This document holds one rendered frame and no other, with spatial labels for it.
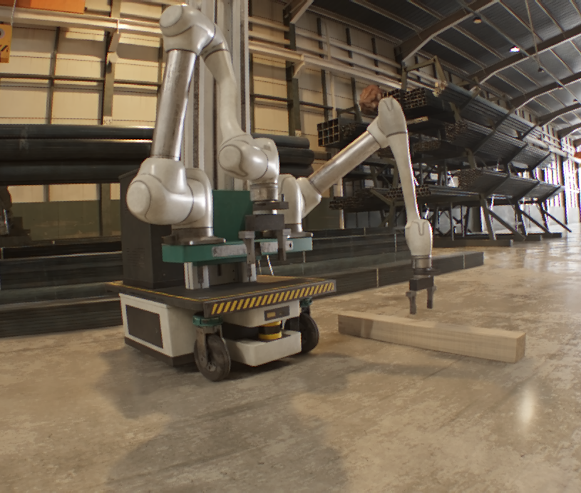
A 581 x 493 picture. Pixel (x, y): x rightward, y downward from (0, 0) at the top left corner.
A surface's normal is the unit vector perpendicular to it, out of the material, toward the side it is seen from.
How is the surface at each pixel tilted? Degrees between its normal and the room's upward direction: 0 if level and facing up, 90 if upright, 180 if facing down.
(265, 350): 90
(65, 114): 90
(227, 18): 90
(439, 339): 90
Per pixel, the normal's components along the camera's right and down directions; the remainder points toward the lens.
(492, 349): -0.80, 0.05
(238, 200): 0.72, -0.02
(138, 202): -0.36, 0.14
